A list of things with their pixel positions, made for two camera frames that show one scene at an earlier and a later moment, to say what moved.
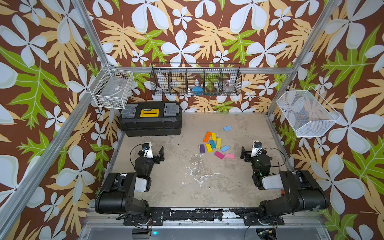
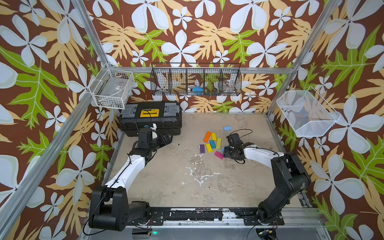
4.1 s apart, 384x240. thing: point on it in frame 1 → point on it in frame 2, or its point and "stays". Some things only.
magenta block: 219,155 stays
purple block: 202,148 stays
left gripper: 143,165 → 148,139
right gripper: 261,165 → 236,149
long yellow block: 218,143 stays
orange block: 207,136 stays
